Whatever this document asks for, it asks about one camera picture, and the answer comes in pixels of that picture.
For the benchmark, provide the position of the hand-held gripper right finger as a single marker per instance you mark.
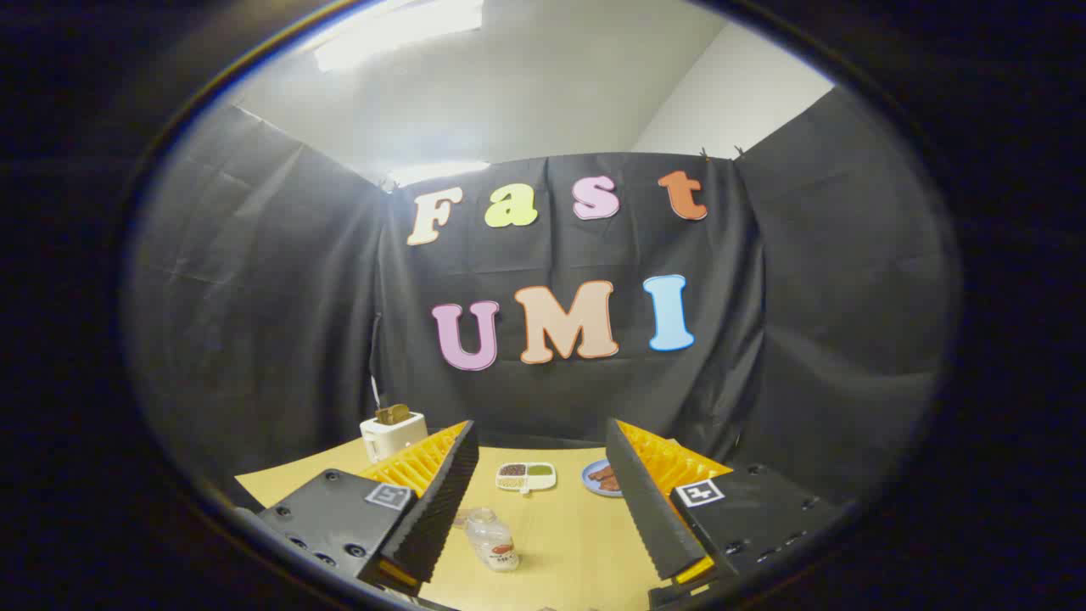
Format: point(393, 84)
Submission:
point(649, 509)

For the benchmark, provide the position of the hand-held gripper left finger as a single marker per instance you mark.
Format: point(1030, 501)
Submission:
point(441, 501)

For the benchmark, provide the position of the clear plastic juice bottle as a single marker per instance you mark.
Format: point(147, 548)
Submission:
point(495, 543)

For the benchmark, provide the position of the brown meat piece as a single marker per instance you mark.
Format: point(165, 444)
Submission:
point(611, 484)
point(600, 471)

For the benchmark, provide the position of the blue plate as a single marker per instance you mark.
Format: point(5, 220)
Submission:
point(587, 482)

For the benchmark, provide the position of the wooden table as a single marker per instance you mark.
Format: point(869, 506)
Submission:
point(577, 543)

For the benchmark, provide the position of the white toaster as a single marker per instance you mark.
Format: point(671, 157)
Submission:
point(390, 437)

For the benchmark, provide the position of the white divided dish with beans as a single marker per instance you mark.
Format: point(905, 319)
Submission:
point(526, 477)

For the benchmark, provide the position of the brown toast slices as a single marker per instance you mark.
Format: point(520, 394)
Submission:
point(392, 414)

